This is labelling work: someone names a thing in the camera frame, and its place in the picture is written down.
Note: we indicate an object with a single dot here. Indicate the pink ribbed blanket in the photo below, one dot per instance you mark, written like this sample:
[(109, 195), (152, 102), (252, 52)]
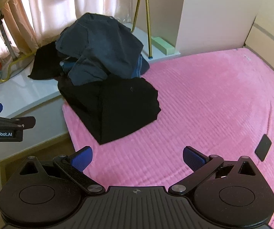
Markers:
[(199, 100)]

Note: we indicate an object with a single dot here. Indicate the blue denim jeans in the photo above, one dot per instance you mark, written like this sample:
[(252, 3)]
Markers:
[(140, 68)]

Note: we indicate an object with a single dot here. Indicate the green box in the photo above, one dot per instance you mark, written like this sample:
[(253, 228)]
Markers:
[(163, 45)]

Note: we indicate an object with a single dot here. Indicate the gold metal stand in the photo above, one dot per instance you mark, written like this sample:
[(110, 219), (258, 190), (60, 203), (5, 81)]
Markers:
[(148, 31)]

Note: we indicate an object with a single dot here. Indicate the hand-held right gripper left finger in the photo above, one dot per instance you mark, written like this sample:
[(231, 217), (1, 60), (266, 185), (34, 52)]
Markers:
[(82, 158)]

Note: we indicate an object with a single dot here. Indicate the beige headboard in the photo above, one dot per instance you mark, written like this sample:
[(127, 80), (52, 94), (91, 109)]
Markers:
[(270, 40)]

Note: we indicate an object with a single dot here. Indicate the dark grey jeans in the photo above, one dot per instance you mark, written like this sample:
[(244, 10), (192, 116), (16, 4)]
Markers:
[(103, 43)]

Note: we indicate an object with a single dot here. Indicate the black smartphone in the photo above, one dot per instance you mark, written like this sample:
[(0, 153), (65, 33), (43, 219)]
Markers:
[(263, 148)]

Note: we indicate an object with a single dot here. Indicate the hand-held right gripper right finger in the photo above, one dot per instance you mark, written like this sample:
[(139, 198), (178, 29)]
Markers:
[(194, 158)]

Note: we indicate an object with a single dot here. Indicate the folded black garment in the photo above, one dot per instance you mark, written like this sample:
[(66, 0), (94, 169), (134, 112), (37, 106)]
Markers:
[(108, 109)]

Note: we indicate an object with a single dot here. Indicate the pale pink curtain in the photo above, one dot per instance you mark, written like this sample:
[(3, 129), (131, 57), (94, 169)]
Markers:
[(55, 4)]

